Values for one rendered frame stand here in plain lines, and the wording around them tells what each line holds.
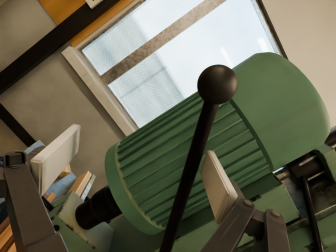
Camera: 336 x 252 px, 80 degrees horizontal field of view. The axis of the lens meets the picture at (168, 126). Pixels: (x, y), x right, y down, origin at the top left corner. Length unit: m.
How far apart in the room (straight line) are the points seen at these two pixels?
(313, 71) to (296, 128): 1.68
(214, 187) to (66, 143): 0.13
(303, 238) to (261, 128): 0.21
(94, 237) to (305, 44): 1.80
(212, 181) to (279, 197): 0.20
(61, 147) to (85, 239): 0.30
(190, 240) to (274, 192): 0.16
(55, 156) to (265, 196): 0.30
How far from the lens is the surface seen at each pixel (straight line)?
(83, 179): 0.72
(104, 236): 0.50
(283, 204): 0.39
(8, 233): 0.49
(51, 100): 1.87
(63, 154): 0.19
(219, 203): 0.17
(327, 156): 0.42
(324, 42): 1.99
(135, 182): 0.30
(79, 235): 0.45
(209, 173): 0.20
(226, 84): 0.17
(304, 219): 0.42
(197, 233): 0.38
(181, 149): 0.28
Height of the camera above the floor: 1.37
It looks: 9 degrees down
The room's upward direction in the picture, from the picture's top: 58 degrees clockwise
